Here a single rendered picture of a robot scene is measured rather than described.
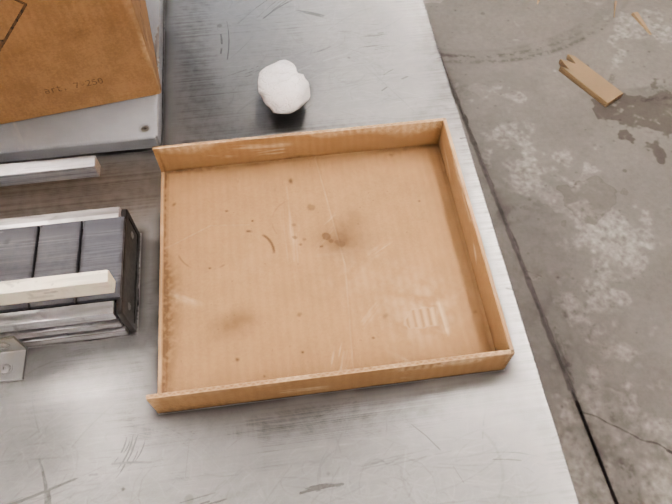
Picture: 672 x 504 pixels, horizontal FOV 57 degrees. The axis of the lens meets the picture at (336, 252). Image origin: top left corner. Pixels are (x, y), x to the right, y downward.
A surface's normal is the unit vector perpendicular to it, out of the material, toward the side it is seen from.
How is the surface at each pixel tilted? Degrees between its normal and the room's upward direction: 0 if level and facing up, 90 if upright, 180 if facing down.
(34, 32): 90
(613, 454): 0
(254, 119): 0
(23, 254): 0
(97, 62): 90
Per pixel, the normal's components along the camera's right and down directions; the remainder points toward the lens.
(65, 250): 0.00, -0.51
